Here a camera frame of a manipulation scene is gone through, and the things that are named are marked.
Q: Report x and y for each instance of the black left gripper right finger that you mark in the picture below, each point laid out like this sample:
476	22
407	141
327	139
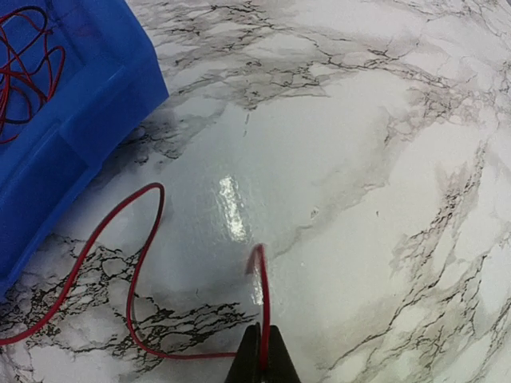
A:
276	363

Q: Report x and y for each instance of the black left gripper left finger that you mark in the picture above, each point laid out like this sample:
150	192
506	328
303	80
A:
245	367

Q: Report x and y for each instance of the blue three-compartment plastic bin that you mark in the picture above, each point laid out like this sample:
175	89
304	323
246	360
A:
109	80

